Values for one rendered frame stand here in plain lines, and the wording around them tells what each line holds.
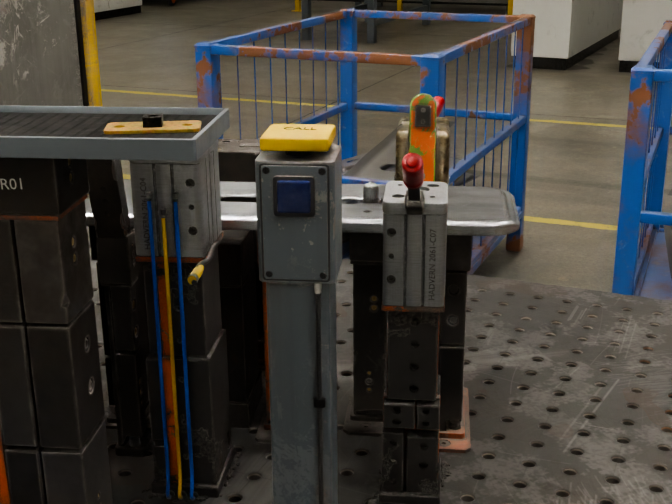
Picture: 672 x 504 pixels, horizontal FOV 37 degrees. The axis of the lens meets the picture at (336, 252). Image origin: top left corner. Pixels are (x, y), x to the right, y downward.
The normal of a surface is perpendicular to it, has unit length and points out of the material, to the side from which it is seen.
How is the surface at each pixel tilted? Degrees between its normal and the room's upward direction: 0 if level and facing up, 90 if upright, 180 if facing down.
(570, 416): 0
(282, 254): 90
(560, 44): 90
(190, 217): 90
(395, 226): 90
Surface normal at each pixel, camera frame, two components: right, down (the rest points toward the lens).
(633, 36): -0.37, 0.31
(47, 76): 0.91, 0.15
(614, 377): -0.01, -0.95
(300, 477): -0.11, 0.33
